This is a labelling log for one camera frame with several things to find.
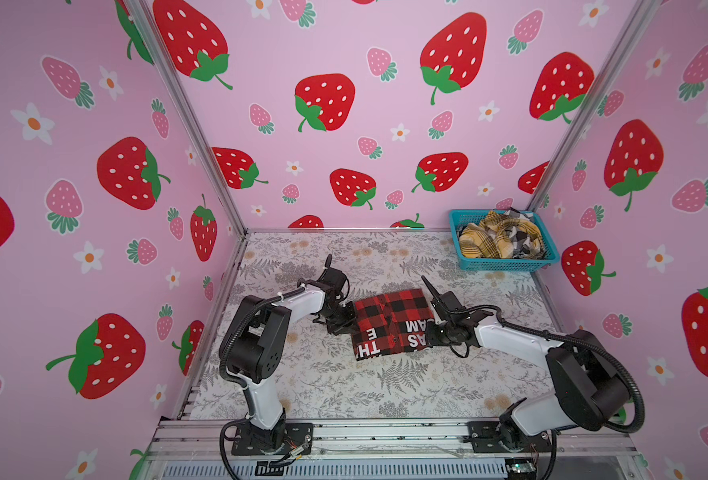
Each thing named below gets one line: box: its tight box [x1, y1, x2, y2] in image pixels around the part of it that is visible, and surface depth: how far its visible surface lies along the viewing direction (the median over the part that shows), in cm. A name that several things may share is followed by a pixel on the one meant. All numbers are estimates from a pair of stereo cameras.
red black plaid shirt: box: [352, 288, 435, 361], surface depth 92 cm
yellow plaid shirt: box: [458, 208, 545, 260], surface depth 106 cm
